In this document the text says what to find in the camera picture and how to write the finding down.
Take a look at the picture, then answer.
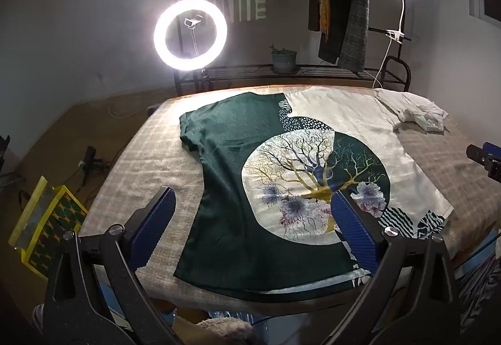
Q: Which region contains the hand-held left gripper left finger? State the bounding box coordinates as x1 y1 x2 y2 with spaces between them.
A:
43 185 181 345

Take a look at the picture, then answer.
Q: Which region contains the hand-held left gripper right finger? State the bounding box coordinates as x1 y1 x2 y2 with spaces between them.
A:
331 190 462 345

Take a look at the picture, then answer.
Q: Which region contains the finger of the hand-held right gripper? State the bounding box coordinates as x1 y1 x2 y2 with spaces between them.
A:
466 142 501 178

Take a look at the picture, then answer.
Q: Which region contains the white garment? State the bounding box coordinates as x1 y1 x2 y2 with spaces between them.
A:
374 89 450 132

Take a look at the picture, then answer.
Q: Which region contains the green white tree print T-shirt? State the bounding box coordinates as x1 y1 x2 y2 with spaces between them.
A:
179 88 455 293

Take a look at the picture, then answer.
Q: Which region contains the black metal clothes rack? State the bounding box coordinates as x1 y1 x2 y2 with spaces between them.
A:
171 0 413 97

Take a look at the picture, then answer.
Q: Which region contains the beige plaid blanket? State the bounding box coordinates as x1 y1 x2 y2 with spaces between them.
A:
76 85 501 314

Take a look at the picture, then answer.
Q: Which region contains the black tripod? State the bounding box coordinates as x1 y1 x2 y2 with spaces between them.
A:
76 146 114 189

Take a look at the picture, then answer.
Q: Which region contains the yellow patterned bag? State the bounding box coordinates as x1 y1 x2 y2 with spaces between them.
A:
8 175 89 276

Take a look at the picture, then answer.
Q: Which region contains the beige fluffy cloth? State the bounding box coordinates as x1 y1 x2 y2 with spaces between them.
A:
174 316 255 345

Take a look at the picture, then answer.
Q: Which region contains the striped dark cloth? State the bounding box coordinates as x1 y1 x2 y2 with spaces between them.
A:
458 251 501 334

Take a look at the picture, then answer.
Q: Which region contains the grey plaid coat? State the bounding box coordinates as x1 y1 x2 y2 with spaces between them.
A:
337 0 382 70

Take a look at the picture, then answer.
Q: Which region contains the potted plant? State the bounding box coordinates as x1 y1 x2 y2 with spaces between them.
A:
269 44 298 74

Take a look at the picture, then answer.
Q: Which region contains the white phone holder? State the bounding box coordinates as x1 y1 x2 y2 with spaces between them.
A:
183 15 204 56

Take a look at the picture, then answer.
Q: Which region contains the orange scarf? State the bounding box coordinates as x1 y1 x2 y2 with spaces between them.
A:
317 0 331 34

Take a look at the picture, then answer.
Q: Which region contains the white ring light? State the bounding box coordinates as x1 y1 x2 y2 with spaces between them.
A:
153 0 228 72

